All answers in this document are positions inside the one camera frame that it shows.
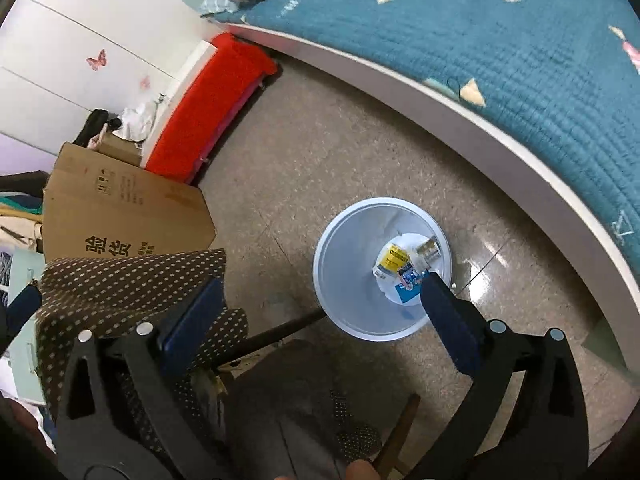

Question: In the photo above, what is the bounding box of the bunk bed frame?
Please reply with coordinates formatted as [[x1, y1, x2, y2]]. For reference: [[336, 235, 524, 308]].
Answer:
[[215, 19, 640, 376]]

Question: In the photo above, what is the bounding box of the white wardrobe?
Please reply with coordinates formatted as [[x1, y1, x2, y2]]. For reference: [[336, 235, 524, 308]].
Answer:
[[0, 0, 206, 156]]

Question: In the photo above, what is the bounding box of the black cloth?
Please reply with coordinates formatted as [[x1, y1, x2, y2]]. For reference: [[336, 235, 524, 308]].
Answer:
[[74, 109, 121, 146]]

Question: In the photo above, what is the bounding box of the green hanging garment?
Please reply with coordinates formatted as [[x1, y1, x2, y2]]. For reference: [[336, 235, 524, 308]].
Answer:
[[0, 195, 43, 216]]

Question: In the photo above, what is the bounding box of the brown polka dot tablecloth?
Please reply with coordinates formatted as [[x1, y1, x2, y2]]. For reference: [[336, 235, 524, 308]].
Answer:
[[36, 248, 383, 466]]

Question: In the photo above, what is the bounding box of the yellow label packet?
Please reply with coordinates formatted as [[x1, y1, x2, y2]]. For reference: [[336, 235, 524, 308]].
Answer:
[[372, 241, 413, 281]]

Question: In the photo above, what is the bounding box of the blue patterned wrapper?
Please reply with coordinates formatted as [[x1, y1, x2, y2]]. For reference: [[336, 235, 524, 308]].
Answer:
[[397, 267, 425, 293]]

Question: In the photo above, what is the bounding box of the black hanging garment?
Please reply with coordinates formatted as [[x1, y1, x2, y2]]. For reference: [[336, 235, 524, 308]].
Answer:
[[0, 171, 51, 193]]

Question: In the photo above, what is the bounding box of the mint green drawer front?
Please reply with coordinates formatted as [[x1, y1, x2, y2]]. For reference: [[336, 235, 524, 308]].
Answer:
[[7, 249, 47, 376]]

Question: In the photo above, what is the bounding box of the large cardboard box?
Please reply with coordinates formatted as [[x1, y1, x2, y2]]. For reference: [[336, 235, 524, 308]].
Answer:
[[42, 142, 217, 263]]

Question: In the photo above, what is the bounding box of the cream hanging hoodie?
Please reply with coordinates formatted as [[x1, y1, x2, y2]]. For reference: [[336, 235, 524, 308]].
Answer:
[[0, 212, 43, 256]]

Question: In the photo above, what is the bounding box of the red cushion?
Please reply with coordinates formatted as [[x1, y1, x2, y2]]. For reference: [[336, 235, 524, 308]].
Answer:
[[146, 32, 278, 185]]

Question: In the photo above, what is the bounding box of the pale blue plastic trash bin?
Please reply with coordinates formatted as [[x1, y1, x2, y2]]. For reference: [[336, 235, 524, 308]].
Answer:
[[313, 197, 455, 343]]

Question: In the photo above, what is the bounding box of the wooden stool leg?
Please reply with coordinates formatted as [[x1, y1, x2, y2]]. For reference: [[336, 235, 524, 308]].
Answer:
[[375, 394, 422, 478]]

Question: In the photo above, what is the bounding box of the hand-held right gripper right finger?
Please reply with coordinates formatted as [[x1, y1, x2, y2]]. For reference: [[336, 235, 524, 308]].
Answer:
[[415, 271, 591, 480]]

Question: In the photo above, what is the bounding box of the light blue plaid pillow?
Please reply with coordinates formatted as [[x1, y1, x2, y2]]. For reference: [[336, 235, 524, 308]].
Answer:
[[200, 0, 242, 17]]

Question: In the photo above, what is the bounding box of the small cardboard box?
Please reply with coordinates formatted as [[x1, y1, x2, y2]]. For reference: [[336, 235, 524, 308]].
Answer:
[[97, 130, 146, 166]]

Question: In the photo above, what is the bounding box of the teal quilted bed cover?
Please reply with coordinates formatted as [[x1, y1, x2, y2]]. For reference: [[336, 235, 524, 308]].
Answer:
[[202, 0, 640, 261]]

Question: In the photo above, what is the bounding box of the black table leg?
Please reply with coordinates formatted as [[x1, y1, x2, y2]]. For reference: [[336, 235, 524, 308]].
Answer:
[[215, 307, 326, 361]]

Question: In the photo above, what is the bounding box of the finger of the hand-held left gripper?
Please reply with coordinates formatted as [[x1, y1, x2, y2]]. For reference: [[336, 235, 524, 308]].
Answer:
[[5, 285, 43, 333]]

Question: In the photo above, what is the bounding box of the crumpled clear wrapper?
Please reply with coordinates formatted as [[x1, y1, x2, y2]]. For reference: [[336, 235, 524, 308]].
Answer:
[[411, 239, 443, 273]]

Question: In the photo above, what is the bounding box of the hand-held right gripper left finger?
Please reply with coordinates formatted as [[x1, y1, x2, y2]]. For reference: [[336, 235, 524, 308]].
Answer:
[[55, 276, 236, 480]]

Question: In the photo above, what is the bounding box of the white plastic bag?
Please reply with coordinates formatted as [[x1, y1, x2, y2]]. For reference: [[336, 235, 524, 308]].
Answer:
[[112, 102, 161, 142]]

